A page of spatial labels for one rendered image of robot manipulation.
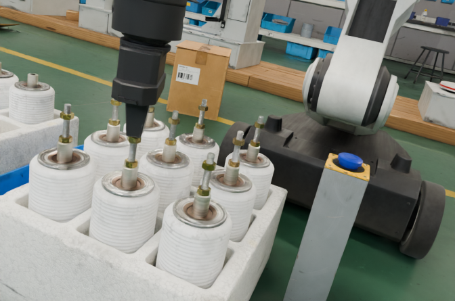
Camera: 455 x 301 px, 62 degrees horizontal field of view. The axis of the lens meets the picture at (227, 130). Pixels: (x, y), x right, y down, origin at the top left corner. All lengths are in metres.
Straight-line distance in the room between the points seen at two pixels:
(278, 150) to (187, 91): 0.79
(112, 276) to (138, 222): 0.08
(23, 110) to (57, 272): 0.46
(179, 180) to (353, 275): 0.50
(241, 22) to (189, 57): 1.11
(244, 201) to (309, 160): 0.44
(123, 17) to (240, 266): 0.37
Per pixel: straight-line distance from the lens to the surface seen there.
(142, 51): 0.47
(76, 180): 0.61
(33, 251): 0.64
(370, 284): 0.97
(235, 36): 2.77
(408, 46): 8.87
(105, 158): 0.69
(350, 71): 0.86
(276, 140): 1.04
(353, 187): 0.63
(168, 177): 0.63
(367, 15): 1.00
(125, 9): 0.47
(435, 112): 2.56
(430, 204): 1.03
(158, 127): 0.80
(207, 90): 1.71
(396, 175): 1.03
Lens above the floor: 0.53
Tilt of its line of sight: 19 degrees down
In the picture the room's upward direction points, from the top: 12 degrees clockwise
